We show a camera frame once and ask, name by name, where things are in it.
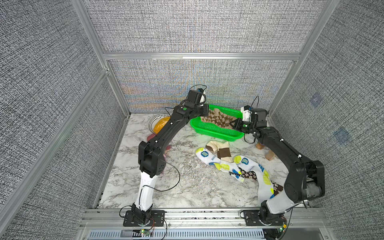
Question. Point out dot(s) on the jar with blue lid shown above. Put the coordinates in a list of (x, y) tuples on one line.
[(260, 146)]

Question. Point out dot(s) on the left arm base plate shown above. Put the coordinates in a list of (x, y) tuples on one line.
[(152, 219)]

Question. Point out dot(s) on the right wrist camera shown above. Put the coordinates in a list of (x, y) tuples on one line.
[(246, 113)]

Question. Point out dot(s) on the jar with black lid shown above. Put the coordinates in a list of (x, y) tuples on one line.
[(270, 155)]

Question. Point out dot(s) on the patterned bowl with orange food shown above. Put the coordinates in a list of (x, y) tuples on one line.
[(157, 122)]

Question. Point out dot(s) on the aluminium front rail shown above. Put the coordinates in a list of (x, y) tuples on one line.
[(204, 218)]

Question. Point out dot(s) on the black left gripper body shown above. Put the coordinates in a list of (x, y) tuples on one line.
[(200, 111)]

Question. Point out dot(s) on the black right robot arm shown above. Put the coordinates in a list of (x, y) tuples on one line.
[(306, 178)]

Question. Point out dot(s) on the white sock yellow dots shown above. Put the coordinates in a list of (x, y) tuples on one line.
[(212, 160), (265, 188)]

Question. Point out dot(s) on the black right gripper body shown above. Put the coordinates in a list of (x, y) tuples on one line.
[(245, 127)]

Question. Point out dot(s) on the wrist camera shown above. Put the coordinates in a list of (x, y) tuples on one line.
[(246, 113), (202, 95)]

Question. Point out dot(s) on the dark floral sock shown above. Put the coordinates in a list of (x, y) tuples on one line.
[(252, 175)]

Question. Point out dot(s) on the green plastic basket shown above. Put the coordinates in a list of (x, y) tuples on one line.
[(214, 131)]

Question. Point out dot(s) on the brown argyle sock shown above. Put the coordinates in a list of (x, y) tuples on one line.
[(219, 119)]

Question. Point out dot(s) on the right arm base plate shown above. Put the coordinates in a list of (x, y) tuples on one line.
[(252, 219)]

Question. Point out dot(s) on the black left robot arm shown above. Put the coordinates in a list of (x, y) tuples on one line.
[(144, 201)]

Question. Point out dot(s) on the cream brown block sock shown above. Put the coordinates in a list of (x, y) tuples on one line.
[(221, 149)]

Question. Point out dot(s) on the pink tan striped sock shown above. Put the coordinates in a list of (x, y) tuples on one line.
[(154, 160)]

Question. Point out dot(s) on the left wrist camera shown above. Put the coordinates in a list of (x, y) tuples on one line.
[(202, 95)]

